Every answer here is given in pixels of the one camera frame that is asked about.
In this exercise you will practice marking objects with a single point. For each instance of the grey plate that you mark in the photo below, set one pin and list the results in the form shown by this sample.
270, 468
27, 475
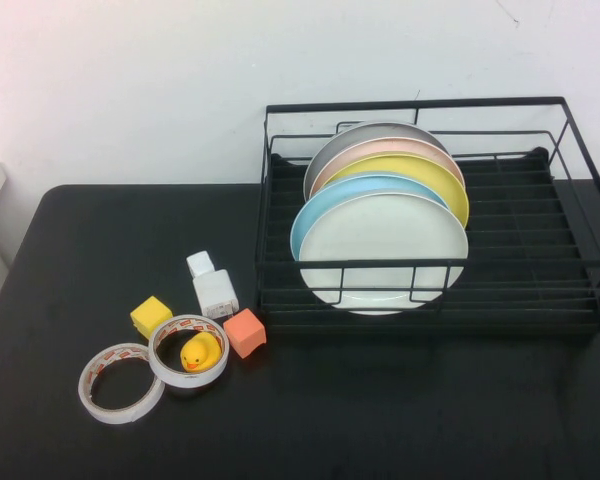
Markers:
360, 134

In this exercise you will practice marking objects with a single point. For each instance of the light blue plate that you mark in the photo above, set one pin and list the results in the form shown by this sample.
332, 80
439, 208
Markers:
330, 200

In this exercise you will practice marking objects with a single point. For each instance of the orange foam cube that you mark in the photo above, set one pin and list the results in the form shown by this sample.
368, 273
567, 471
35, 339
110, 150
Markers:
245, 332

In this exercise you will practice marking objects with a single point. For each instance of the white charger plug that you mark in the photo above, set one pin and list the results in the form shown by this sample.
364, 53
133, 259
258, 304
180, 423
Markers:
215, 290

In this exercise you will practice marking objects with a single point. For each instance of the small white cube adapter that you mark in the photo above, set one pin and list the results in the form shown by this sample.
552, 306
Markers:
200, 262

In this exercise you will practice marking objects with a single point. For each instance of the white double-sided tape roll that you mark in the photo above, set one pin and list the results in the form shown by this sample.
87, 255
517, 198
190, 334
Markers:
115, 416
187, 382

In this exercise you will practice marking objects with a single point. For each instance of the yellow plate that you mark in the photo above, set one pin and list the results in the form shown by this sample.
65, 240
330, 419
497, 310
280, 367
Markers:
430, 172

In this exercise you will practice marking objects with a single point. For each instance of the pink plate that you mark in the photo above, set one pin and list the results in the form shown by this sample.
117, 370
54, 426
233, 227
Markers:
405, 147

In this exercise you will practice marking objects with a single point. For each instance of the yellow foam cube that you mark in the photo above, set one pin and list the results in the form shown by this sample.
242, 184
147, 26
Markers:
151, 310

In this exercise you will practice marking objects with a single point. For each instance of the white plate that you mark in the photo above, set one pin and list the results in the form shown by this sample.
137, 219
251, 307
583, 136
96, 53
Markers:
380, 235

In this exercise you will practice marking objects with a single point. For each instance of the yellow rubber duck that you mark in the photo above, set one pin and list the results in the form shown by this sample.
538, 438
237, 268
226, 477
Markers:
200, 352

